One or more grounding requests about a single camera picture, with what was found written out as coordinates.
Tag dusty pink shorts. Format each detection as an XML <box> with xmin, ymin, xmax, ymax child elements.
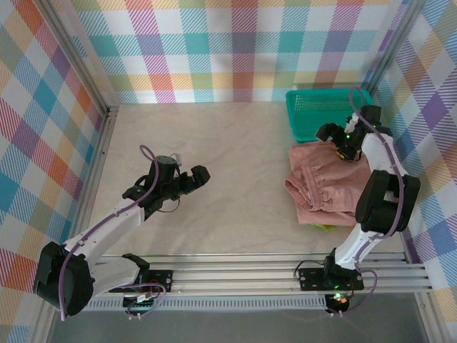
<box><xmin>284</xmin><ymin>141</ymin><xmax>374</xmax><ymax>226</ymax></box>

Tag lime green shorts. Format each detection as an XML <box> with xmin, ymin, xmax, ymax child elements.
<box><xmin>308</xmin><ymin>222</ymin><xmax>338</xmax><ymax>233</ymax></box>

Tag teal plastic mesh basket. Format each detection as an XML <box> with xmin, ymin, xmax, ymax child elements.
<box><xmin>285</xmin><ymin>88</ymin><xmax>374</xmax><ymax>144</ymax></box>

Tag aluminium mounting rails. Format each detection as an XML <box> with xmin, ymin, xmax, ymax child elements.
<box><xmin>39</xmin><ymin>252</ymin><xmax>435</xmax><ymax>297</ymax></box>

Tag left gripper thin black cable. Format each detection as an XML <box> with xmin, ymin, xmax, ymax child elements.
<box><xmin>159</xmin><ymin>199</ymin><xmax>180</xmax><ymax>215</ymax></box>

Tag aluminium side rail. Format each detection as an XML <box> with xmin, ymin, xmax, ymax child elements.
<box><xmin>62</xmin><ymin>106</ymin><xmax>121</xmax><ymax>267</ymax></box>

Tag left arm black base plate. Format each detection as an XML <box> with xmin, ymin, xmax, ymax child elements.
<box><xmin>142</xmin><ymin>269</ymin><xmax>174</xmax><ymax>294</ymax></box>

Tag aluminium corner post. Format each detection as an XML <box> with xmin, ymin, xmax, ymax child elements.
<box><xmin>41</xmin><ymin>0</ymin><xmax>121</xmax><ymax>114</ymax></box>
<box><xmin>369</xmin><ymin>0</ymin><xmax>429</xmax><ymax>90</ymax></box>

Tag grey slotted cable duct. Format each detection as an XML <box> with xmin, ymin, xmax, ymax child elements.
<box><xmin>55</xmin><ymin>298</ymin><xmax>329</xmax><ymax>312</ymax></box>

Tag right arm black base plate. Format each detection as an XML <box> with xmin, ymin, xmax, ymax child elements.
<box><xmin>298</xmin><ymin>266</ymin><xmax>365</xmax><ymax>291</ymax></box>

